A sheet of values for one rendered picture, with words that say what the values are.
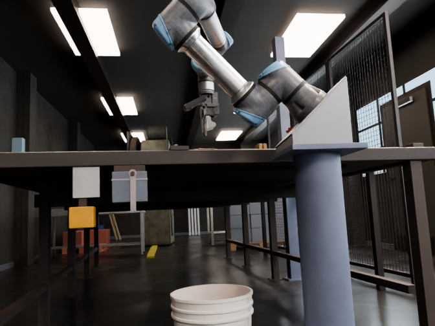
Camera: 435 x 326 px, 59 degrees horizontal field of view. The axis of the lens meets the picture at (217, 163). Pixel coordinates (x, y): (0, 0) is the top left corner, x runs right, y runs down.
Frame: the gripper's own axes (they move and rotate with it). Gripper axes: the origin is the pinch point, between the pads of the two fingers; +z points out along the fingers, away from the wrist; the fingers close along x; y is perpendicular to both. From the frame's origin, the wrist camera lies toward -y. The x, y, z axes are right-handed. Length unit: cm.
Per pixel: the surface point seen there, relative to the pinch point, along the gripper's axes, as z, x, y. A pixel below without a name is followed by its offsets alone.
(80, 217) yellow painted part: 37, -23, -52
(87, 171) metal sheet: 19, -20, -50
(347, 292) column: 66, -52, 38
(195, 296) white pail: 70, -19, -9
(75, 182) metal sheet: 23, -20, -54
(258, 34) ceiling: -199, 299, 131
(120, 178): 22.3, -22.5, -37.1
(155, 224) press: 55, 690, 0
